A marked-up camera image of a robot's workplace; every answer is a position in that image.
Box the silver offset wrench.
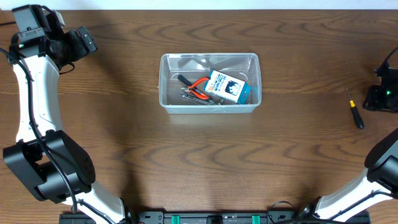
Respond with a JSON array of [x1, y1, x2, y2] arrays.
[[181, 92, 216, 105]]

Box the red black pliers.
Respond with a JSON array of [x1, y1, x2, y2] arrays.
[[178, 75, 210, 101]]

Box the clear plastic container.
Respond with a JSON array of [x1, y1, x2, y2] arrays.
[[159, 53, 262, 114]]

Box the blue white screwdriver box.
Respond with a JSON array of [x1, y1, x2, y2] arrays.
[[204, 70, 251, 105]]

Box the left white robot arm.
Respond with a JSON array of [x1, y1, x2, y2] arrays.
[[3, 4, 132, 223]]

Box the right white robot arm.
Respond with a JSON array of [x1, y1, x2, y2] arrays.
[[301, 48, 397, 223]]

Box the yellow black screwdriver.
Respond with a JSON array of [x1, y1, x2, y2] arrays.
[[345, 87, 364, 129]]

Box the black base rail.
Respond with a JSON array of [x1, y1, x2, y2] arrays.
[[59, 210, 371, 224]]

